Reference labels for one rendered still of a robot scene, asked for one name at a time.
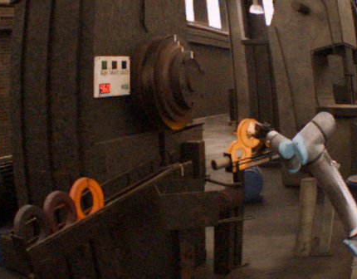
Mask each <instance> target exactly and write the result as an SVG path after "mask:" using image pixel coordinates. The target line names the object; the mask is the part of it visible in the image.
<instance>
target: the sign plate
mask: <svg viewBox="0 0 357 279"><path fill-rule="evenodd" d="M103 61H107V67H108V69H106V70H104V69H103V68H102V62H103ZM112 61H117V69H113V66H112ZM122 61H127V67H126V69H125V68H122ZM94 63H95V69H94V73H95V79H94V84H95V90H94V96H95V98H101V97H103V96H114V95H127V94H130V57H129V56H125V57H122V56H114V57H112V56H105V57H103V56H98V57H95V61H94ZM101 85H103V86H105V87H104V90H105V89H106V90H105V91H106V92H105V91H103V86H101ZM108 85H109V86H110V87H109V86H108ZM100 86H101V88H100ZM107 86H108V87H107ZM107 89H108V91H109V92H108V91H107ZM102 91H103V92H102Z"/></svg>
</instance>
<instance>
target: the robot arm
mask: <svg viewBox="0 0 357 279"><path fill-rule="evenodd" d="M266 124H267V125H266ZM248 132H249V135H250V136H251V137H253V138H255V139H256V140H260V141H261V143H260V144H259V145H258V146H257V149H256V150H255V152H256V154H257V155H261V154H263V152H264V151H265V149H266V148H267V147H269V148H270V149H272V150H273V151H274V152H276V153H277V154H278V155H279V157H280V158H281V161H282V163H283V165H284V168H285V170H286V171H287V173H295V172H296V171H298V169H299V168H300V167H301V163H302V164H306V165H307V166H309V169H310V170H311V172H312V173H313V174H314V176H315V178H316V180H317V181H318V184H319V185H320V186H321V188H322V189H323V191H324V193H325V195H326V197H327V198H328V199H329V201H330V204H331V205H332V207H333V209H334V210H335V212H336V213H337V215H338V216H339V218H340V221H341V222H342V223H343V226H345V236H346V239H345V240H344V245H345V246H346V247H347V248H348V249H349V251H350V252H351V253H352V254H353V255H355V257H357V204H356V202H355V201H354V199H353V196H352V195H351V193H350V191H349V190H348V188H347V186H346V184H345V182H344V180H343V179H342V177H341V175H340V173H339V171H338V169H337V168H336V167H335V164H334V163H333V161H332V159H331V158H330V155H329V154H328V152H327V151H326V148H325V146H324V144H325V142H327V140H328V139H329V138H330V137H331V136H332V135H333V134H334V132H335V120H334V118H333V116H331V115H330V114H329V113H328V112H322V113H319V114H318V115H317V116H315V117H314V119H313V120H311V122H310V123H309V124H308V125H306V126H305V128H304V129H303V130H301V132H300V133H298V134H297V136H296V137H295V138H294V139H293V140H292V142H291V141H290V140H289V139H287V138H285V137H284V136H283V135H279V134H278V133H277V132H275V130H274V129H273V128H272V127H271V126H270V124H268V123H267V122H265V124H261V123H259V122H258V123H257V122H256V123H255V125H254V128H253V124H252V122H251V124H250V127H249V129H248Z"/></svg>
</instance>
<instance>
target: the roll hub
mask: <svg viewBox="0 0 357 279"><path fill-rule="evenodd" d="M194 53H195V52H193V54H194ZM183 60H186V64H184V63H183ZM170 84H171V90H172V93H173V95H174V99H175V100H176V102H177V104H178V105H179V106H180V107H181V108H183V109H185V110H186V109H197V108H198V107H199V105H200V104H201V102H202V100H203V98H202V96H201V95H202V94H204V93H205V86H206V76H205V75H204V74H203V65H202V63H201V61H200V59H199V57H198V56H197V57H194V56H193V58H192V54H191V52H190V51H181V52H180V53H178V54H177V55H176V56H175V57H174V60H173V62H172V65H171V69H170ZM182 85H185V90H182ZM192 102H195V107H192Z"/></svg>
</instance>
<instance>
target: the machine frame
mask: <svg viewBox="0 0 357 279"><path fill-rule="evenodd" d="M9 4H15V9H14V17H13V24H12V25H13V27H12V44H11V46H12V47H11V57H10V59H11V60H10V78H9V80H10V83H9V87H10V89H9V95H10V96H9V102H10V104H9V110H10V114H9V117H10V133H11V150H12V165H13V173H14V180H15V188H16V193H17V202H18V208H19V209H20V208H22V207H23V206H25V205H33V206H36V207H38V208H40V209H41V210H42V211H43V208H44V207H43V206H44V203H45V202H46V198H47V197H48V195H50V193H52V192H56V191H62V192H64V193H67V194H69V195H70V192H71V188H72V187H73V184H74V183H75V182H76V181H77V180H78V179H83V178H88V179H94V180H95V181H96V182H97V183H98V184H99V185H100V184H102V183H105V182H106V181H107V180H109V179H111V178H114V177H116V176H118V175H119V174H122V173H124V172H125V171H127V170H129V169H132V168H133V167H135V166H136V165H138V164H141V163H143V162H144V161H146V160H147V159H152V158H153V157H155V156H157V155H159V156H160V157H161V162H159V158H157V159H155V160H154V168H155V171H157V170H159V169H161V168H163V167H166V166H169V165H171V154H170V155H167V153H168V152H172V151H176V153H175V154H174V163H175V164H178V163H179V159H183V142H184V141H187V140H203V131H202V130H200V131H193V130H195V129H202V126H201V125H200V126H197V127H194V128H192V129H189V130H185V131H182V132H178V133H176V134H173V132H175V131H178V130H173V129H167V130H160V129H158V128H156V127H155V126H154V125H153V124H152V123H151V122H146V121H142V120H141V119H140V118H139V117H138V116H137V115H136V113H135V112H134V109H133V107H132V105H131V104H130V99H129V98H130V96H129V94H127V95H114V96H103V97H101V98H95V96H94V90H95V84H94V79H95V73H94V69H95V63H94V61H95V57H98V56H103V57H105V56H112V57H114V56H122V57H125V56H129V57H130V60H131V58H132V56H133V54H134V52H135V51H136V50H137V49H138V48H139V47H141V46H143V45H144V44H147V43H148V42H149V41H150V40H151V39H153V38H156V37H166V36H168V35H176V36H178V37H182V38H183V39H184V41H185V42H186V43H187V44H188V16H187V3H186V0H146V25H147V28H148V29H149V33H146V32H145V29H144V26H143V21H142V22H141V21H140V19H143V0H9ZM188 47H189V44H188ZM126 220H127V227H128V232H129V241H130V254H131V256H132V264H133V268H134V279H180V277H179V254H178V240H177V230H171V231H162V228H161V227H160V224H159V221H158V219H157V217H156V215H155V210H154V202H152V203H151V204H149V205H148V206H146V207H145V208H142V209H141V210H139V211H138V212H136V213H134V215H131V216H130V217H129V218H127V219H126ZM205 248H206V236H205V228H195V229H194V250H195V262H194V263H195V268H196V267H198V266H199V265H201V264H202V263H203V262H205V261H206V257H207V249H205ZM50 265H51V271H52V274H53V278H54V279H117V275H116V272H115V263H114V256H113V253H112V246H111V242H110V232H109V229H108V231H107V230H106V231H105V232H103V233H102V234H100V235H99V236H97V237H94V239H91V240H90V241H89V242H86V243H85V244H83V245H82V246H80V247H78V248H77V249H75V250H73V251H72V252H69V253H67V254H66V255H65V256H63V257H62V258H60V259H58V260H56V261H54V262H53V263H52V264H50Z"/></svg>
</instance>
